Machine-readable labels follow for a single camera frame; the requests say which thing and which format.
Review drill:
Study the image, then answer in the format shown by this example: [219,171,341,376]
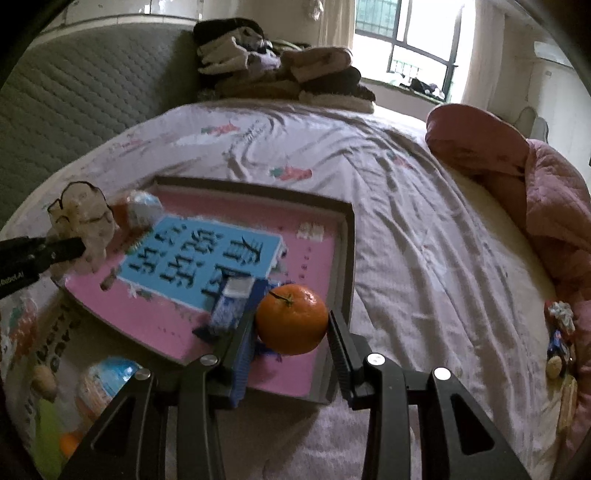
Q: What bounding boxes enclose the orange tangerine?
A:
[256,284,329,356]

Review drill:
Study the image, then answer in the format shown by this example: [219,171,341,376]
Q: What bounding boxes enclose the orange white snack bag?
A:
[110,190,165,230]
[75,356,141,422]

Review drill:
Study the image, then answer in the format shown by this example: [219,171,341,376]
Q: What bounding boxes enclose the blue book with characters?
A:
[118,215,287,312]

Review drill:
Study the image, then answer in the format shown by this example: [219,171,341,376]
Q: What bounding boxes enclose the small toy figures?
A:
[544,301,576,380]

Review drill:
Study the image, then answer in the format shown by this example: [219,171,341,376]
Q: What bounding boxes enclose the floral bed sheet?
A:
[1,101,560,479]

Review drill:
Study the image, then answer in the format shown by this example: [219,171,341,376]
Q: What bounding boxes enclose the grey quilted headboard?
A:
[1,23,197,221]

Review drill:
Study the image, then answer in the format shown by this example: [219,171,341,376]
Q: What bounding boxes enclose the blue snack packet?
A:
[192,277,281,345]

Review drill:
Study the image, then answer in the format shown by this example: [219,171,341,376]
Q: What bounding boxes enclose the dark cardboard tray box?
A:
[57,175,357,405]

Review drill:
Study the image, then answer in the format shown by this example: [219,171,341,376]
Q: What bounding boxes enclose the pink quilted blanket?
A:
[426,104,590,451]

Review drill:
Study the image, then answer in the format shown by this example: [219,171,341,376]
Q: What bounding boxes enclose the pile of folded clothes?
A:
[192,18,376,113]

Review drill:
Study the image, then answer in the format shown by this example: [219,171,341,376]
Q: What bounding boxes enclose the cream curtain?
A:
[304,0,356,48]

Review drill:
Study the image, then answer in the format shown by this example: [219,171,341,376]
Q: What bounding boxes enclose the white air conditioner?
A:
[533,40,573,69]

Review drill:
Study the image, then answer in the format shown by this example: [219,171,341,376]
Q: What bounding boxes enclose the window with dark frame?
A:
[353,0,464,101]

